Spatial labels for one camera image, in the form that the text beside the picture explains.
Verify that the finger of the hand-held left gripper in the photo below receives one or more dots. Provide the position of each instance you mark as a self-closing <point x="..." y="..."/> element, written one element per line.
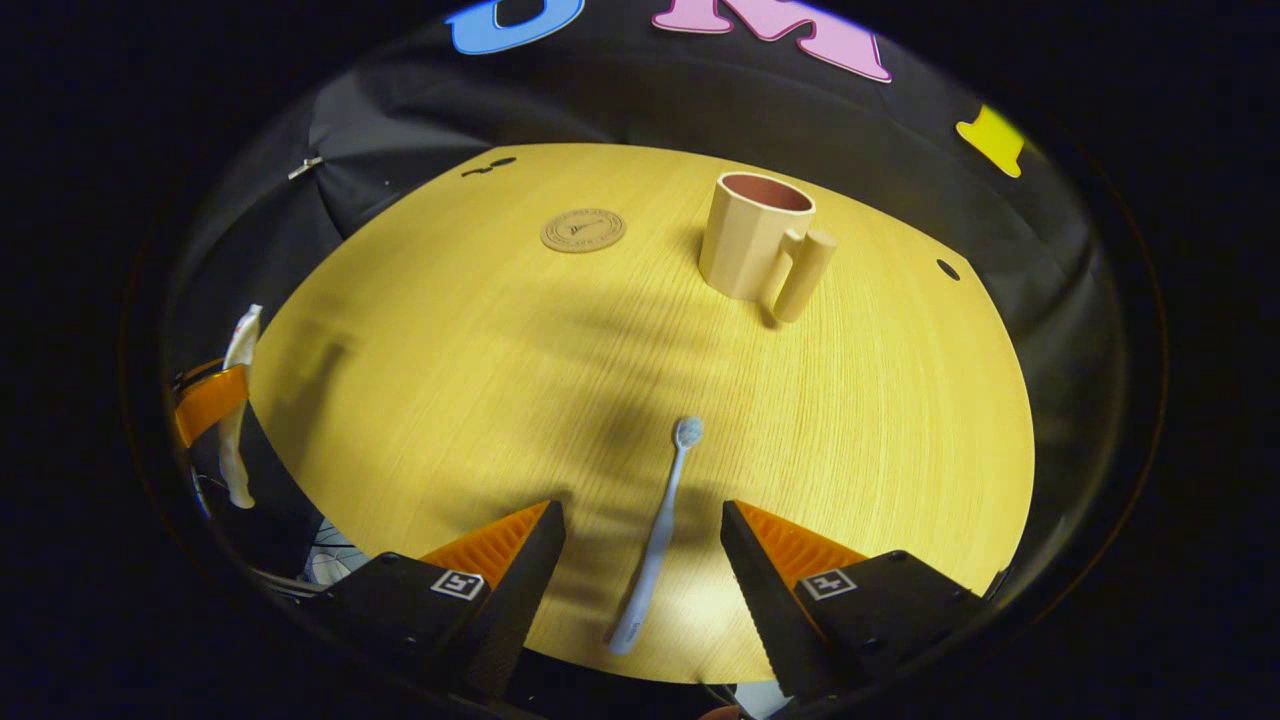
<point x="205" y="405"/>

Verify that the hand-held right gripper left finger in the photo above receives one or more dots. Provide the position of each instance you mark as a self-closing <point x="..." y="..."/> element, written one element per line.
<point x="520" y="590"/>

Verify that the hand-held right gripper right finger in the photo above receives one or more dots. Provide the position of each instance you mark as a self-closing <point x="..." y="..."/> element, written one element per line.
<point x="760" y="590"/>

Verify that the white toothpaste tube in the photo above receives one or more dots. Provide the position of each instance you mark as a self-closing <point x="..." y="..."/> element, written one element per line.
<point x="240" y="340"/>

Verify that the light blue toothbrush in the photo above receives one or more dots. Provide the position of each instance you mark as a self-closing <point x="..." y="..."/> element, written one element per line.
<point x="660" y="530"/>

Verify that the beige cup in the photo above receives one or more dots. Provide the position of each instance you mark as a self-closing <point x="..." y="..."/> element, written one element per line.
<point x="740" y="245"/>

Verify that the round brown coaster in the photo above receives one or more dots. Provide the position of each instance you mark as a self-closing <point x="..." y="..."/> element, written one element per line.
<point x="583" y="230"/>

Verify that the wooden desktop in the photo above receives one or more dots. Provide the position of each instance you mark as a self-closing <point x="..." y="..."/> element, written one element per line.
<point x="480" y="400"/>

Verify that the silver backdrop clip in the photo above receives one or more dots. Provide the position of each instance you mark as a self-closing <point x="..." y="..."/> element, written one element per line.
<point x="305" y="167"/>

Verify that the black backdrop cloth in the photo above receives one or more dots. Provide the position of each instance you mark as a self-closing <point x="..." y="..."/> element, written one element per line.
<point x="650" y="100"/>

